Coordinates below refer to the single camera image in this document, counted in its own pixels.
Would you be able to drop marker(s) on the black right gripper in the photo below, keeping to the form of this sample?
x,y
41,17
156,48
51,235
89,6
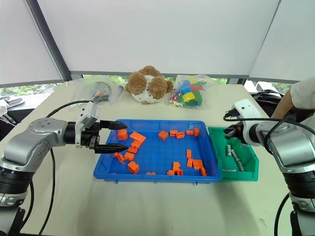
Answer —
x,y
237,132

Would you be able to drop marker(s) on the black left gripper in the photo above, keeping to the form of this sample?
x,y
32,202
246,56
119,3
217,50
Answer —
x,y
88,137

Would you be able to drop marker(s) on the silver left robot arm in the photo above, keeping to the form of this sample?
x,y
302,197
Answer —
x,y
37,137

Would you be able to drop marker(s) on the person's bare forearm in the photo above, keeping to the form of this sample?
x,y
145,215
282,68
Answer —
x,y
283,105

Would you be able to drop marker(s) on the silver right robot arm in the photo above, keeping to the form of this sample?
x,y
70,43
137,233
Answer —
x,y
290,147

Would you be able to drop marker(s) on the green plastic bin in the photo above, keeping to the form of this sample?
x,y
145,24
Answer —
x,y
246,159

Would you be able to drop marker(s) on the blue plastic bin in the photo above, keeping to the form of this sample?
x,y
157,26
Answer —
x,y
157,155

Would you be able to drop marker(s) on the orange toy brick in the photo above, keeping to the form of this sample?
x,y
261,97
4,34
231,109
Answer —
x,y
203,171
120,157
133,167
188,153
196,131
197,164
122,134
163,135
189,132
176,166
180,135
179,172
171,172
137,136
173,132
190,162
150,173
129,156
132,150
136,144

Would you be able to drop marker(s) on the grey cylindrical battery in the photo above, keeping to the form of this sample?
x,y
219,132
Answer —
x,y
230,152
229,170
227,150
240,166
235,156

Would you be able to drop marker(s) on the clear bag with grey tube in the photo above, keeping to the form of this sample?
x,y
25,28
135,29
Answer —
x,y
117,93

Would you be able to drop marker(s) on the clear bag with dark parts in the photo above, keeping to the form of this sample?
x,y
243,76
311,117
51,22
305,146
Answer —
x,y
101,91

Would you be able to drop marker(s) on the black bag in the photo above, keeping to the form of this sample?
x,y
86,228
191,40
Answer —
x,y
268,98

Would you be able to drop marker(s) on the bag of coloured blocks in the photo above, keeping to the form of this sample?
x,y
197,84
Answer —
x,y
188,92

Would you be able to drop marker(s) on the brown plush teddy bear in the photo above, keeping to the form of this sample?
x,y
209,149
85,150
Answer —
x,y
145,83

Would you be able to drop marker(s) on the person's white sleeve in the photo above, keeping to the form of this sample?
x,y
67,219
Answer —
x,y
305,93

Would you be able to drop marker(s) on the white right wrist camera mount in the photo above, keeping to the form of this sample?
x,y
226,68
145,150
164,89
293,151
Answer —
x,y
247,110

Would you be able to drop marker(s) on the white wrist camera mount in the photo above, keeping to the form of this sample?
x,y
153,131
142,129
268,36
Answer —
x,y
247,110
89,113

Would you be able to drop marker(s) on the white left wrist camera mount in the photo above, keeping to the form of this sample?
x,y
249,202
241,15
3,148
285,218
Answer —
x,y
89,113

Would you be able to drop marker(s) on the dark window frame post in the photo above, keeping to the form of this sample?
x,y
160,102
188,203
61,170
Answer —
x,y
46,41

